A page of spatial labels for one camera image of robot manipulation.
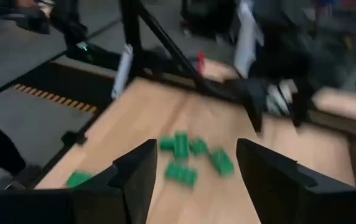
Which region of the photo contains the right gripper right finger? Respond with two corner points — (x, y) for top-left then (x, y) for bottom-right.
(236, 138), (356, 224)

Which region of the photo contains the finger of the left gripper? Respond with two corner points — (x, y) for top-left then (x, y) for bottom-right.
(292, 79), (314, 128)
(237, 77), (269, 135)

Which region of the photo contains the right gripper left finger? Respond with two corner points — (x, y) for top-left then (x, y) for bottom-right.
(108, 139), (159, 224)

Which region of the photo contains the small green building block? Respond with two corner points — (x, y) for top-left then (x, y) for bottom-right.
(159, 136), (176, 152)
(190, 138), (209, 156)

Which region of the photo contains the white upright panel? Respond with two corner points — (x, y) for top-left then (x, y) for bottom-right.
(233, 0), (265, 78)

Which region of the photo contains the black table edge clip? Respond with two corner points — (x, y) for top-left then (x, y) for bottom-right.
(60, 130), (88, 147)

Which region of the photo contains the silver aluminium profile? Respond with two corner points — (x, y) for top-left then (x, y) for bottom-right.
(111, 43), (134, 100)

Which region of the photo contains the orange black striped tape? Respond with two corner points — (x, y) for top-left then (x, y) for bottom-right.
(11, 83), (100, 115)

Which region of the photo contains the person's shoe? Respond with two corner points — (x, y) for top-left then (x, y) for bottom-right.
(3, 164), (44, 190)

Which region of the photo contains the black aluminium table frame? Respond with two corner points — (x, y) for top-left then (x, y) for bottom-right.
(34, 0), (356, 187)

